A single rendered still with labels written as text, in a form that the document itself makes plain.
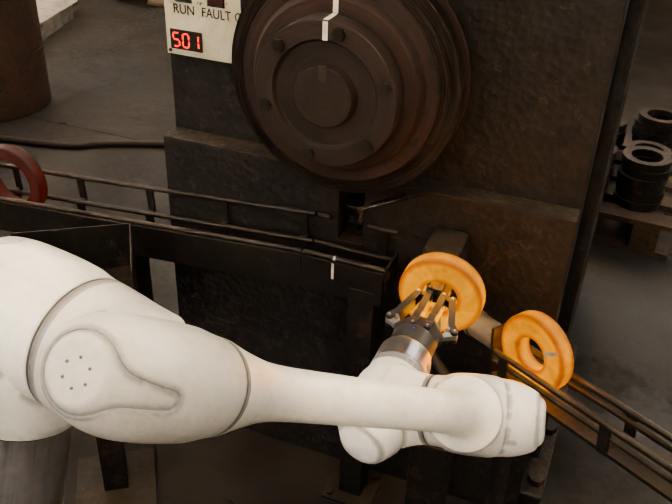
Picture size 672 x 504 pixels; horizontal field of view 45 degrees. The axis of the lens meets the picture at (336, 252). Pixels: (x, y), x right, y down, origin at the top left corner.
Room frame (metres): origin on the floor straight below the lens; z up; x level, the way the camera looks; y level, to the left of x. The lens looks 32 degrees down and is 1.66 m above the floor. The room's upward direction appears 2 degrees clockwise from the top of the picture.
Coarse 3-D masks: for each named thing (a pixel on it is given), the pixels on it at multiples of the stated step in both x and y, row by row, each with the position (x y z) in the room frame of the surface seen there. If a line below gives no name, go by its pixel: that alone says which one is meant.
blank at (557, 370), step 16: (512, 320) 1.23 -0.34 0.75; (528, 320) 1.20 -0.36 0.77; (544, 320) 1.19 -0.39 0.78; (512, 336) 1.23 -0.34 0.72; (528, 336) 1.20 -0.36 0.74; (544, 336) 1.17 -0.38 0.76; (560, 336) 1.16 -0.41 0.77; (512, 352) 1.22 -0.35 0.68; (528, 352) 1.22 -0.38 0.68; (544, 352) 1.16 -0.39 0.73; (560, 352) 1.14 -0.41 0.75; (528, 368) 1.18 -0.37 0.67; (544, 368) 1.15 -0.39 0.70; (560, 368) 1.13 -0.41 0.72; (560, 384) 1.13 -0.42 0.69
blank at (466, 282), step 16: (432, 256) 1.21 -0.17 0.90; (448, 256) 1.20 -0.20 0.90; (416, 272) 1.20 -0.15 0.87; (432, 272) 1.19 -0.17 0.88; (448, 272) 1.18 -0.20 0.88; (464, 272) 1.17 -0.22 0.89; (400, 288) 1.21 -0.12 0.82; (416, 288) 1.20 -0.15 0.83; (464, 288) 1.17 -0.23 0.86; (480, 288) 1.17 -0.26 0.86; (432, 304) 1.21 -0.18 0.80; (464, 304) 1.17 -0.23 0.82; (480, 304) 1.16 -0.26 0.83; (464, 320) 1.17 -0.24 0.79
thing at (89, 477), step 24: (48, 240) 1.54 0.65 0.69; (72, 240) 1.55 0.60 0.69; (96, 240) 1.56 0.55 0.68; (120, 240) 1.58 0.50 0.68; (96, 264) 1.56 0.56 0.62; (120, 264) 1.58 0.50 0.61; (96, 456) 1.54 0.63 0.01; (120, 456) 1.44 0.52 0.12; (144, 456) 1.55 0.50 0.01; (96, 480) 1.46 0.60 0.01; (120, 480) 1.43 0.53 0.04; (144, 480) 1.46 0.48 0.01
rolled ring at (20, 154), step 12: (0, 144) 1.86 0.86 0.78; (0, 156) 1.82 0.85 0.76; (12, 156) 1.81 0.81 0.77; (24, 156) 1.81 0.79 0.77; (24, 168) 1.80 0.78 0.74; (36, 168) 1.81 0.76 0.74; (0, 180) 1.86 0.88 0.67; (36, 180) 1.79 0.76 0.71; (0, 192) 1.84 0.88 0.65; (36, 192) 1.79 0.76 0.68
